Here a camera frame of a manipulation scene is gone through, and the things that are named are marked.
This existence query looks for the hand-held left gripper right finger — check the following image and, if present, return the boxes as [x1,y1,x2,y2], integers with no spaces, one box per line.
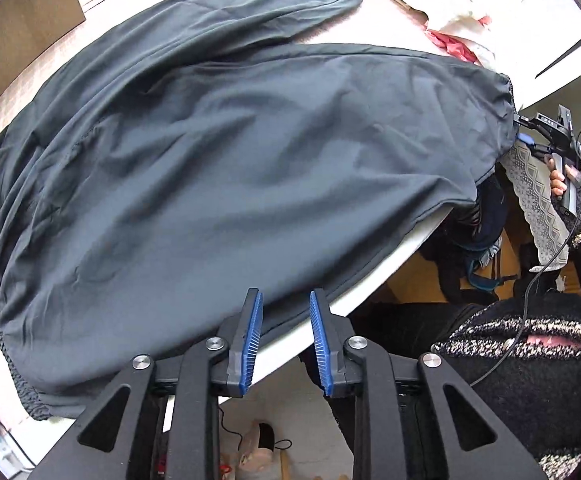
[309,287,549,480]

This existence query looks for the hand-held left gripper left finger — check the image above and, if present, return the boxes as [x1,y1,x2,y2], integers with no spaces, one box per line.
[28,287,264,480]

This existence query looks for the dark grey pants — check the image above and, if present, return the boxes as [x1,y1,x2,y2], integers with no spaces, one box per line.
[0,0,519,422]

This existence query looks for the person's right hand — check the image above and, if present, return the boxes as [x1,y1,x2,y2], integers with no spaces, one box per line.
[544,156,570,200]

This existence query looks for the white lace cloth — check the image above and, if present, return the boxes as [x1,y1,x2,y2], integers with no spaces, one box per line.
[499,139,572,274]

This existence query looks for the beige slipper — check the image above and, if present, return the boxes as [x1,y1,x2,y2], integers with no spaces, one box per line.
[238,419,277,468]

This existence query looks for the dark backpack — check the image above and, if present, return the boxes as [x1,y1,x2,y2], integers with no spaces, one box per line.
[443,172,510,292]

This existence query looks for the red cloth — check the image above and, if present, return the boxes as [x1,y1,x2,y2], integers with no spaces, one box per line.
[427,16,494,63]

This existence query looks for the white cloth pile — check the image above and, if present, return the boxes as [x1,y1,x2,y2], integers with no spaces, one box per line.
[423,0,504,68]

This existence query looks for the person's black knit sweater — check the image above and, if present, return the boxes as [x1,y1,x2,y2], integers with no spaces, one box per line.
[429,287,581,480]

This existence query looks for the black cable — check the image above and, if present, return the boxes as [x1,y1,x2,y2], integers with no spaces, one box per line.
[469,124,581,387]

